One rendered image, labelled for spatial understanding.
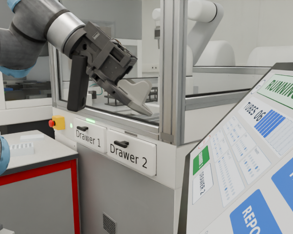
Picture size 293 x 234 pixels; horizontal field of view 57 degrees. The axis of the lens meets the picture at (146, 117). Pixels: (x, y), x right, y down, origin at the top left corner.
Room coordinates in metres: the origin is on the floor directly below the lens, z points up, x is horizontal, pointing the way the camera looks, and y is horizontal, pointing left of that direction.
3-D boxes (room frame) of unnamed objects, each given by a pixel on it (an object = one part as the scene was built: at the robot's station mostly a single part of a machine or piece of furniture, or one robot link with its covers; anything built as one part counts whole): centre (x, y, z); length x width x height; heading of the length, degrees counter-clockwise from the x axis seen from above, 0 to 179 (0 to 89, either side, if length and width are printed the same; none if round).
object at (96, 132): (1.22, 0.27, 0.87); 0.29 x 0.02 x 0.11; 40
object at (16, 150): (1.28, 0.62, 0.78); 0.12 x 0.08 x 0.04; 114
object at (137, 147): (0.98, 0.07, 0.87); 0.29 x 0.02 x 0.11; 40
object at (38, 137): (1.54, 0.67, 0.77); 0.13 x 0.09 x 0.02; 111
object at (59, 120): (1.47, 0.49, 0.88); 0.07 x 0.05 x 0.07; 40
